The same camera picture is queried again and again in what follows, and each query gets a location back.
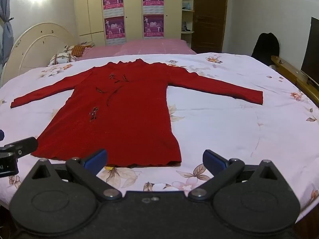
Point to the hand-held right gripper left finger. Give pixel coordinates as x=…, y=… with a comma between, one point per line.
x=96, y=159

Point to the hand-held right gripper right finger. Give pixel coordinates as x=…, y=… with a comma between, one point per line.
x=213, y=160

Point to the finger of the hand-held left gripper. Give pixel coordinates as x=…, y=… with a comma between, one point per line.
x=25, y=145

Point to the red long-sleeve sweater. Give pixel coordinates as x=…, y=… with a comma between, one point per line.
x=124, y=117

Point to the white floral bedsheet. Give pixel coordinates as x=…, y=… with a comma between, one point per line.
x=224, y=119

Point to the floral patterned pillow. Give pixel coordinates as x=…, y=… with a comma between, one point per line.
x=59, y=58

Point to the cream round headboard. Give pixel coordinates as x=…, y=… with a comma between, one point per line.
x=37, y=42

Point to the orange checked pillow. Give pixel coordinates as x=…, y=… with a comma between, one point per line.
x=79, y=51

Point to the grey curtain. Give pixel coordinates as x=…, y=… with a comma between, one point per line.
x=6, y=34

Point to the wooden television stand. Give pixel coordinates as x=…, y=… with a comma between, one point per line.
x=289, y=71

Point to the black jacket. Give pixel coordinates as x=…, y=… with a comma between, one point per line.
x=265, y=48

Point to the pink bed cover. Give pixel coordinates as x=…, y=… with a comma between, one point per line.
x=149, y=46

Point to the brown wooden door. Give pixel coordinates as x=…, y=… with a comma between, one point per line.
x=209, y=17

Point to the cream wardrobe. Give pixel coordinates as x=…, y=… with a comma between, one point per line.
x=92, y=12

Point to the cream corner shelf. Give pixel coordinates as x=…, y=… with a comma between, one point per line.
x=187, y=11

